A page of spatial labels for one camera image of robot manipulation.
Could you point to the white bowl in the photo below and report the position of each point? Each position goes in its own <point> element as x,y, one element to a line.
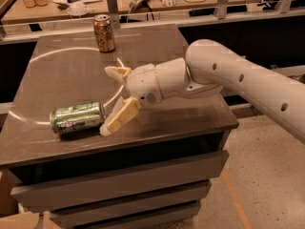
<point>77,9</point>

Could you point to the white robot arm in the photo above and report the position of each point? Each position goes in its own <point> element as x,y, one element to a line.
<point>206,69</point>

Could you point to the right metal bracket post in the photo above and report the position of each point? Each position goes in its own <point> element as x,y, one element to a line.
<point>220,11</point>

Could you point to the orange soda can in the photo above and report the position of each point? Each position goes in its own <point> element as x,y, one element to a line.
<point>102,26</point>

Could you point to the grey drawer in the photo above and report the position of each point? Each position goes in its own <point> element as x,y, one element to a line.
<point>120,207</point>
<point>119,183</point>
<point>147,219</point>

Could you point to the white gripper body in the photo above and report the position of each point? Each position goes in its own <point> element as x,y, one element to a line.
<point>142,84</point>

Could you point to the middle grey drawer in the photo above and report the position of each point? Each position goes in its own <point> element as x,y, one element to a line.
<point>120,207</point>

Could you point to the bottom grey drawer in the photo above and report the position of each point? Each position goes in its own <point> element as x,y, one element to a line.
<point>147,219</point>

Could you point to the green soda can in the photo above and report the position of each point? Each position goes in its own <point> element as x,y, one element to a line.
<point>77,117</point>

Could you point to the metal bracket post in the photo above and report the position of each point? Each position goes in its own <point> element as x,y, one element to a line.
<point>220,11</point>
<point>113,13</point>

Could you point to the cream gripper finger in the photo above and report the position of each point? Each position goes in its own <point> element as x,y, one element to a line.
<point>124,110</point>
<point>118,73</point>

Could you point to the top grey drawer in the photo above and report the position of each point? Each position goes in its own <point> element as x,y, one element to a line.
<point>119,183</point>

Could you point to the grey drawer cabinet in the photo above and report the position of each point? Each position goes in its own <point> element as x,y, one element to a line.
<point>118,140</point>

